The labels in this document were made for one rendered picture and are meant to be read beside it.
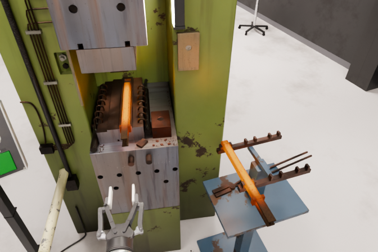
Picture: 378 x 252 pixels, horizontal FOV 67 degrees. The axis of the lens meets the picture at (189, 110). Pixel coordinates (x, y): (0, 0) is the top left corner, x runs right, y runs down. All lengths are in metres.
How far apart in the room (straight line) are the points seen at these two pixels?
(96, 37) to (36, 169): 1.79
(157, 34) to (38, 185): 1.56
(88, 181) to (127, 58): 0.89
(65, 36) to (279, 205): 1.13
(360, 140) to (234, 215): 1.94
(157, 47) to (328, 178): 1.71
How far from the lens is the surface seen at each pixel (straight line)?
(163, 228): 1.78
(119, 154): 1.29
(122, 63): 1.09
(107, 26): 1.04
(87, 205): 1.93
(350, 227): 2.37
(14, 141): 1.26
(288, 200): 1.47
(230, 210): 1.38
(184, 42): 1.20
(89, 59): 1.10
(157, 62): 1.63
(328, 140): 2.93
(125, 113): 1.33
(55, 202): 1.55
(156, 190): 1.49
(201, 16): 1.19
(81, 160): 1.63
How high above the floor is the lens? 1.81
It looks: 37 degrees down
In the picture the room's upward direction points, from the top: straight up
